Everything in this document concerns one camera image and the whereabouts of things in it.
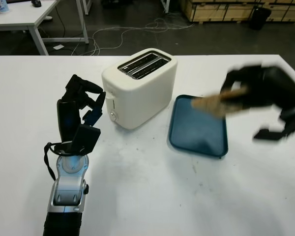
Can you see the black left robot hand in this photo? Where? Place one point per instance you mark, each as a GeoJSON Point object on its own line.
{"type": "Point", "coordinates": [67, 115]}

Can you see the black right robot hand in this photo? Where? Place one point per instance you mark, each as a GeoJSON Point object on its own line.
{"type": "Point", "coordinates": [277, 86]}

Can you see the brown bread slice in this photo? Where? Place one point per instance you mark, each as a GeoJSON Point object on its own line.
{"type": "Point", "coordinates": [209, 103]}

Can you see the cream white two-slot toaster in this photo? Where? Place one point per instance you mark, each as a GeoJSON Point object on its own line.
{"type": "Point", "coordinates": [141, 98]}

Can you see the dark blue plastic tray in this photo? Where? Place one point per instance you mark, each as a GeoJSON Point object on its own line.
{"type": "Point", "coordinates": [196, 132]}

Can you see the white paper scrap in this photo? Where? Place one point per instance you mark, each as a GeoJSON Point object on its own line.
{"type": "Point", "coordinates": [59, 47]}

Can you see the black waste bin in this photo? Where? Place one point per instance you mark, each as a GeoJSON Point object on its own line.
{"type": "Point", "coordinates": [260, 18]}

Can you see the white shoe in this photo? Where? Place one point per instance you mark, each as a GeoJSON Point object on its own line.
{"type": "Point", "coordinates": [48, 17]}

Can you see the white office desk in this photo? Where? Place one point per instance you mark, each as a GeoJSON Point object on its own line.
{"type": "Point", "coordinates": [27, 17]}

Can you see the black computer mouse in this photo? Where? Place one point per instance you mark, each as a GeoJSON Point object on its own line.
{"type": "Point", "coordinates": [36, 3]}

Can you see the white cup with blue print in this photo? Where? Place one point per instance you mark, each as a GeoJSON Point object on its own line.
{"type": "Point", "coordinates": [3, 6]}

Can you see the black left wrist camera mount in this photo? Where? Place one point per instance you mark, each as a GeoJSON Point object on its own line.
{"type": "Point", "coordinates": [86, 138]}

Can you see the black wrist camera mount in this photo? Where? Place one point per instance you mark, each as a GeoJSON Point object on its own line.
{"type": "Point", "coordinates": [270, 135]}
{"type": "Point", "coordinates": [86, 138]}

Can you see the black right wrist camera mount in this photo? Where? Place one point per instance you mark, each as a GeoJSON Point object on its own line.
{"type": "Point", "coordinates": [270, 135]}

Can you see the white table leg frame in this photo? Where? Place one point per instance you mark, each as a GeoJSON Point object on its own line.
{"type": "Point", "coordinates": [165, 5]}

